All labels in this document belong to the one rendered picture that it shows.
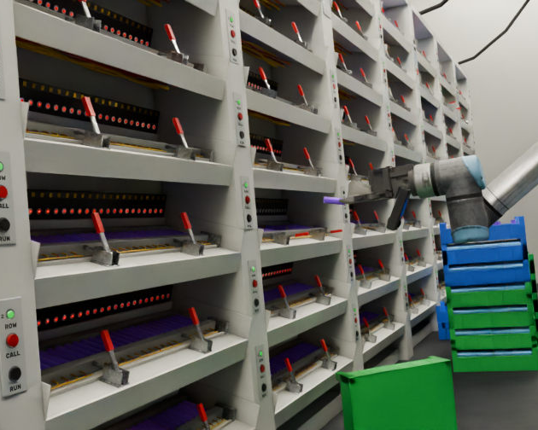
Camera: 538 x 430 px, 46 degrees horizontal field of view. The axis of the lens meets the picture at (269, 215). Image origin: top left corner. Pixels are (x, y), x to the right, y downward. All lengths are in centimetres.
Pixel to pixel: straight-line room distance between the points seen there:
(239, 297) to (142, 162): 43
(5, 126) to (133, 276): 34
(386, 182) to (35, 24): 101
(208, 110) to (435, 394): 93
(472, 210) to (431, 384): 47
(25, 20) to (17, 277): 37
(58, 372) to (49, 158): 33
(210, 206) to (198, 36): 39
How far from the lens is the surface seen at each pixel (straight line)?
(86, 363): 111
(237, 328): 144
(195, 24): 154
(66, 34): 107
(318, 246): 187
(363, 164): 278
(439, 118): 416
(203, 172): 133
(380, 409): 170
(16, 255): 91
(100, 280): 104
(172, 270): 120
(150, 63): 123
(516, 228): 249
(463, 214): 166
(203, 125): 148
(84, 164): 104
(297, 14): 222
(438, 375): 177
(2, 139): 92
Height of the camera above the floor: 57
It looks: 2 degrees up
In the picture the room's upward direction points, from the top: 5 degrees counter-clockwise
